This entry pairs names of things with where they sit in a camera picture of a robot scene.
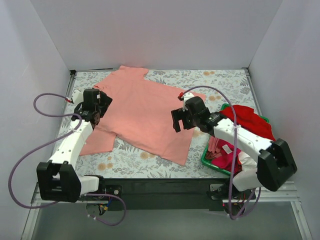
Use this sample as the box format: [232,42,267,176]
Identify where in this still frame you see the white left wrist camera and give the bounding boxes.
[66,89,84,105]

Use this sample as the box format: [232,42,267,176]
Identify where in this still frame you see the red t shirt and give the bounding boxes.
[233,104,276,141]

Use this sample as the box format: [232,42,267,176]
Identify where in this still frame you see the dusty pink t shirt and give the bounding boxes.
[205,136,225,161]

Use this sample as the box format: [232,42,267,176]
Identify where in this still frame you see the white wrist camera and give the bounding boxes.
[178,92,194,112]
[66,89,84,105]

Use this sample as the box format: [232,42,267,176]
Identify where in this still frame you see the green plastic basket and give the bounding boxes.
[201,105,275,176]

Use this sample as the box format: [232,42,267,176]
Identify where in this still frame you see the floral patterned table mat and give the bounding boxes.
[75,69,260,178]

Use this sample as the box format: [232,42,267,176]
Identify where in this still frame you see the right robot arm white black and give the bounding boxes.
[171,92,298,199]

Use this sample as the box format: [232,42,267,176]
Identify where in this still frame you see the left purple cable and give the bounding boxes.
[8,92,128,227]

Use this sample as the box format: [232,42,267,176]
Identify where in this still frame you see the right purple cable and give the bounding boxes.
[177,85,262,221]

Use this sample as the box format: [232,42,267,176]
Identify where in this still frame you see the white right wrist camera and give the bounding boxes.
[178,92,194,112]

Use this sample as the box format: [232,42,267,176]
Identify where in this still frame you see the salmon pink t shirt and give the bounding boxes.
[80,66,193,165]

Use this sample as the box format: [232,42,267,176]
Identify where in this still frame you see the magenta t shirt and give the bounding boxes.
[211,141,234,172]

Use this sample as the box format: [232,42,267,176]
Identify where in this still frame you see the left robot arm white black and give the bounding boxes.
[36,88,112,203]

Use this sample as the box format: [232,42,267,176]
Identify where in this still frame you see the white t shirt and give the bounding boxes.
[233,151,260,192]

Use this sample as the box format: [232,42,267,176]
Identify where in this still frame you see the purple cable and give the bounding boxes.
[177,85,262,221]
[8,92,128,227]

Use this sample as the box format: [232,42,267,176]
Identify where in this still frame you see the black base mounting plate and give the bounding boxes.
[96,178,227,211]

